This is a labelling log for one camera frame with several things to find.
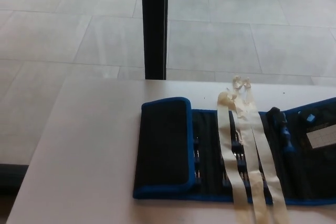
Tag black blue-trimmed fabric toolkit roll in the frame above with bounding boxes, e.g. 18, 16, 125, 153
132, 95, 336, 206

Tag white grid label card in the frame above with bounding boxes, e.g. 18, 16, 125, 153
306, 129, 336, 149

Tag black vertical metal post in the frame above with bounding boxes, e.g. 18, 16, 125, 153
140, 0, 170, 81

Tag blue black screwdriver handle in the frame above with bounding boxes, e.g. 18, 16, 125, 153
266, 106, 296, 157

